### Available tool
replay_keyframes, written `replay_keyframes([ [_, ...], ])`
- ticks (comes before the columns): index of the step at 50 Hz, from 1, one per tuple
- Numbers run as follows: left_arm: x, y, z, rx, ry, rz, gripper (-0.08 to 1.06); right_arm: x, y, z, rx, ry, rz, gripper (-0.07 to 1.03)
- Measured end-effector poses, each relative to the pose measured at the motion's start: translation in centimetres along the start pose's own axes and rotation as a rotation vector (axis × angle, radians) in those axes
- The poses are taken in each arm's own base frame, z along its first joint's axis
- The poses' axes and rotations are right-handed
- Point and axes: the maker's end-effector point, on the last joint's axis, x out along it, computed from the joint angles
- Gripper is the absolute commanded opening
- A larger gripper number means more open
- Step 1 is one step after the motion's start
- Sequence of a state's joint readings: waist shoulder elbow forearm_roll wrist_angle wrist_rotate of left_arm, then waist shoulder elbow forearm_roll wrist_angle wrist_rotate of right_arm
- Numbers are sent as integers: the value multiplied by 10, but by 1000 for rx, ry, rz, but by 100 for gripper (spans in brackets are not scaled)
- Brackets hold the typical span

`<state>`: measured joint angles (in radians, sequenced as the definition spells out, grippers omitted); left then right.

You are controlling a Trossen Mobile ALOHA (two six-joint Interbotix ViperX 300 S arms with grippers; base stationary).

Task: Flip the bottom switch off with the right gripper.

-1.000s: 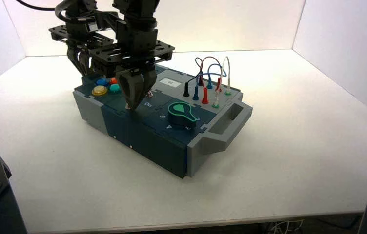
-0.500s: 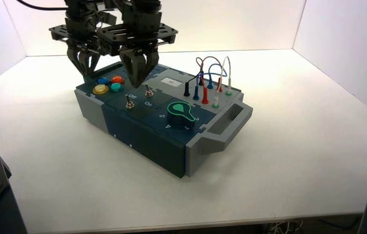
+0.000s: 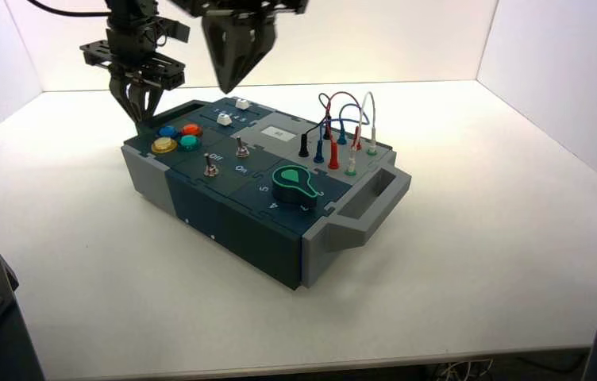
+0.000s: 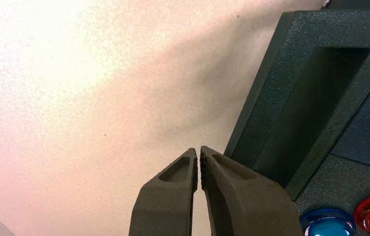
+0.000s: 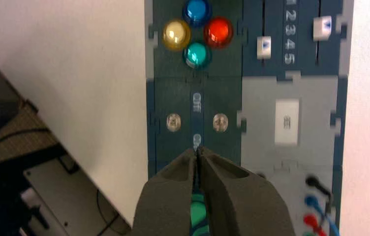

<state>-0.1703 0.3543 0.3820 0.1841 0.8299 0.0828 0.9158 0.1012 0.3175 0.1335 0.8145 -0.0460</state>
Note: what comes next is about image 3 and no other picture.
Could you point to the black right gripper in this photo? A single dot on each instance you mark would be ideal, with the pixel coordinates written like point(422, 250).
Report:
point(235, 6)

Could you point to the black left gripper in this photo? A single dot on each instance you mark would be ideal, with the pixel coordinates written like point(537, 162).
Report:
point(130, 58)

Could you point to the metal toggle switch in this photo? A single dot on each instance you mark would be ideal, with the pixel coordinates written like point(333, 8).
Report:
point(242, 150)
point(210, 168)

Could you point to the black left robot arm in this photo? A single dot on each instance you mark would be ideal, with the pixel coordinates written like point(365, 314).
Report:
point(130, 8)

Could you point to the blue round push button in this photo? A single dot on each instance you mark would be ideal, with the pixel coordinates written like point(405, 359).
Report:
point(168, 131)

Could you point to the yellow round push button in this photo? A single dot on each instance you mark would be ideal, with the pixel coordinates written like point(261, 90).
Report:
point(164, 145)

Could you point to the white slider knob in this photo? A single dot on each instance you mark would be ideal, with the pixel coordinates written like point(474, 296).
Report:
point(243, 104)
point(224, 119)

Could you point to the red round push button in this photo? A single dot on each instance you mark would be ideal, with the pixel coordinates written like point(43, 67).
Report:
point(191, 130)

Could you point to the green round push button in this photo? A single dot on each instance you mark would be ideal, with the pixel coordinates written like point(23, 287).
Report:
point(190, 143)

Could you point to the white display label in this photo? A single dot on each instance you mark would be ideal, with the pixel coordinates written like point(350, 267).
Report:
point(278, 133)

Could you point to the black banana plug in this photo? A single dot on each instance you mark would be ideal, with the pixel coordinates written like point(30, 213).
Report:
point(304, 146)
point(327, 131)

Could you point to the blue banana plug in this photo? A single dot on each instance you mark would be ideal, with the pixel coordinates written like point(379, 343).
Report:
point(341, 137)
point(319, 152)

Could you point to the red banana plug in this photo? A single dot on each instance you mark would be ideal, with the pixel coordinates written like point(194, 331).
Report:
point(333, 157)
point(356, 139)

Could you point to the black green rotary knob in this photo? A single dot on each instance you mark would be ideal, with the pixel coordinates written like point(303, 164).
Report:
point(296, 185)

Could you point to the blue grey control box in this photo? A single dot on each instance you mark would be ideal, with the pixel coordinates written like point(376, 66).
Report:
point(230, 221)

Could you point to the white banana plug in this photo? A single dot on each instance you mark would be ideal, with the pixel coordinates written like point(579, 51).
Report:
point(372, 140)
point(351, 164)

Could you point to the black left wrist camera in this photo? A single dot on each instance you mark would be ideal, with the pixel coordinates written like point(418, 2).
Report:
point(175, 30)

